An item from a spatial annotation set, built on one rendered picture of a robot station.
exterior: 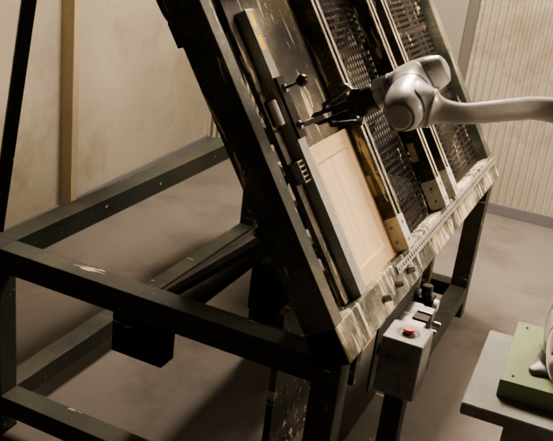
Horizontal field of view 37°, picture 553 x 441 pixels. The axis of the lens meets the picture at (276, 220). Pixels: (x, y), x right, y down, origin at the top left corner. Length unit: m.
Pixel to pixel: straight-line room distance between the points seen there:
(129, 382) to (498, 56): 3.59
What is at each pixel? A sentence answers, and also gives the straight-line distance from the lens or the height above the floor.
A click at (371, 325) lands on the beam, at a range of 2.63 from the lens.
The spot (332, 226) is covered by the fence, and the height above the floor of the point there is 1.10.
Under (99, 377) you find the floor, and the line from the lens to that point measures 3.76.
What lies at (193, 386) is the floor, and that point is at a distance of 3.72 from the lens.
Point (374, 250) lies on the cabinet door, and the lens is 2.86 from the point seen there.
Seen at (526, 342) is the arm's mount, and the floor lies 0.82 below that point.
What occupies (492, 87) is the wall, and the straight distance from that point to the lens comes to 6.12.
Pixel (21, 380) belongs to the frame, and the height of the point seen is 0.18.
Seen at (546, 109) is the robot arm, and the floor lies 1.60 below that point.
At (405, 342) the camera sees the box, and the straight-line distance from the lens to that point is 2.37.
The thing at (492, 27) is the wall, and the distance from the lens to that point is 6.07.
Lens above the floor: 2.07
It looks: 22 degrees down
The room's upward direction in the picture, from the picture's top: 7 degrees clockwise
